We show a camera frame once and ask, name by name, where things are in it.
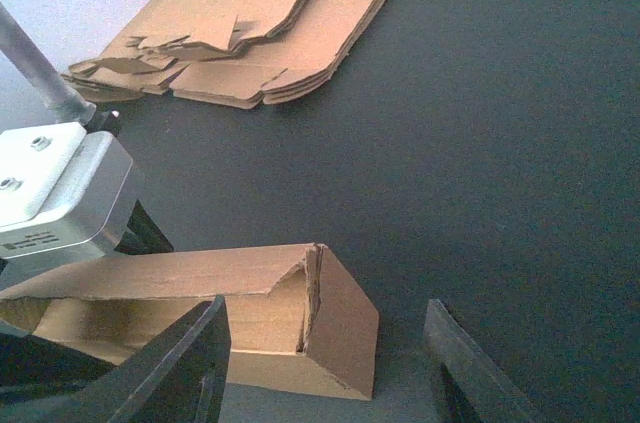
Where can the stack of flat cardboard blanks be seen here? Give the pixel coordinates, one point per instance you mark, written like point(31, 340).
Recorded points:
point(238, 53)

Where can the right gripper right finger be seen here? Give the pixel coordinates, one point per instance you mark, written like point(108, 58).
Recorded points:
point(467, 385)

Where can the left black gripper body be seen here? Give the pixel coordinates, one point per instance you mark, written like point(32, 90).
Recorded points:
point(34, 368)

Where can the cardboard box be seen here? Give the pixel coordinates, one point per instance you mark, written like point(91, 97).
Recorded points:
point(298, 320)

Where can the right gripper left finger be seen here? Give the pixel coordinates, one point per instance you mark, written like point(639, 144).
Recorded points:
point(179, 376)

